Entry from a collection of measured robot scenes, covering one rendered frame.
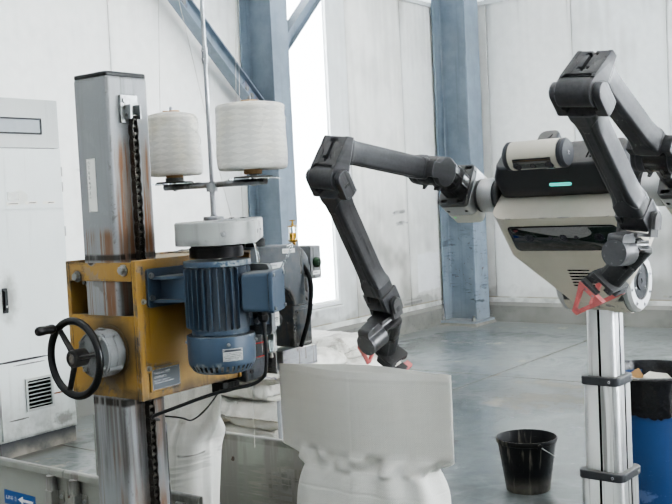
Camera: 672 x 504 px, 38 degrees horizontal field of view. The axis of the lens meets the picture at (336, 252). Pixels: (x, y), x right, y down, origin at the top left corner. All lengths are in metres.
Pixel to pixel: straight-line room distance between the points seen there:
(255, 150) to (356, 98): 7.68
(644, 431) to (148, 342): 2.62
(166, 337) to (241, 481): 0.98
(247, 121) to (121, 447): 0.79
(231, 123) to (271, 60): 6.11
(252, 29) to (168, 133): 6.26
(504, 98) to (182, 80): 4.33
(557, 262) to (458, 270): 8.57
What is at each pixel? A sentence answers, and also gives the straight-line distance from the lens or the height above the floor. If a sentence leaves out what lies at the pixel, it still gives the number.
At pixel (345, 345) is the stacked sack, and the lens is 5.84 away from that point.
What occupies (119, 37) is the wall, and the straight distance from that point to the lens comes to 7.66.
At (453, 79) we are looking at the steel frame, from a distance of 11.16.
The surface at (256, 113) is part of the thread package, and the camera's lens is 2.22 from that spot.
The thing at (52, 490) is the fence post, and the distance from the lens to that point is 2.92.
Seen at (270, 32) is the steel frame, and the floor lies 2.88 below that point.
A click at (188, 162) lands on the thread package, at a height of 1.56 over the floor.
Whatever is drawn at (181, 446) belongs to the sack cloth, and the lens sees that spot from 2.71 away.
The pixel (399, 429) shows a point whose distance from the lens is 2.28.
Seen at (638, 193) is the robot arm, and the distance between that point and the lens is 2.13.
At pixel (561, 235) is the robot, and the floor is 1.33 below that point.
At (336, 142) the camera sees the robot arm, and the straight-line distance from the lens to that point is 2.26.
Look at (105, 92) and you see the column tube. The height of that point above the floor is 1.71.
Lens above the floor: 1.45
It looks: 3 degrees down
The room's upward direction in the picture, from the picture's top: 3 degrees counter-clockwise
